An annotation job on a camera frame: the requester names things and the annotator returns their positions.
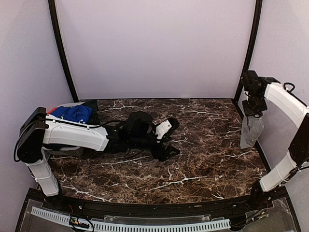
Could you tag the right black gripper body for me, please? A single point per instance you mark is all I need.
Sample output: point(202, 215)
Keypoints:
point(255, 106)

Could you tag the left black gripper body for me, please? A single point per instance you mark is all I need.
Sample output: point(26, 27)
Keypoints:
point(157, 152)

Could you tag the grey button shirt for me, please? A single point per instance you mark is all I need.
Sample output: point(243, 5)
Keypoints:
point(251, 129)

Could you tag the blue printed t-shirt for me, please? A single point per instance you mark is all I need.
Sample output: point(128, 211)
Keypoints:
point(79, 113)

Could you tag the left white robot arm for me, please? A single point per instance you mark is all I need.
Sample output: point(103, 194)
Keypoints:
point(45, 132)

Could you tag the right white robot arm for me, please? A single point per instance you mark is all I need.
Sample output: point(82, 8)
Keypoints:
point(279, 120)

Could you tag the grey laundry basket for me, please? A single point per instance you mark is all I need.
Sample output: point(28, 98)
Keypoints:
point(68, 152)

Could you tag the black garment in basket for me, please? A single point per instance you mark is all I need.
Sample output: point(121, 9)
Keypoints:
point(94, 118)

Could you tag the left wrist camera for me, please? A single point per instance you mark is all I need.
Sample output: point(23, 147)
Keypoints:
point(166, 128)

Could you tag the white slotted cable duct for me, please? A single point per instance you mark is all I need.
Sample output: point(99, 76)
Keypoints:
point(101, 226)

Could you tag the black curved front rail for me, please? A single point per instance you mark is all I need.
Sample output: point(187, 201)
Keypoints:
point(96, 209)

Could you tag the right black frame post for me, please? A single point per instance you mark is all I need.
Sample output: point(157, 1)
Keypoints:
point(250, 48)

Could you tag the black frame post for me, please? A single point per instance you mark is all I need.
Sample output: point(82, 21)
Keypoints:
point(61, 50)
point(250, 48)

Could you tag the left black frame post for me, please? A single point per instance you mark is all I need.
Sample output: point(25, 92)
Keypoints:
point(61, 50)

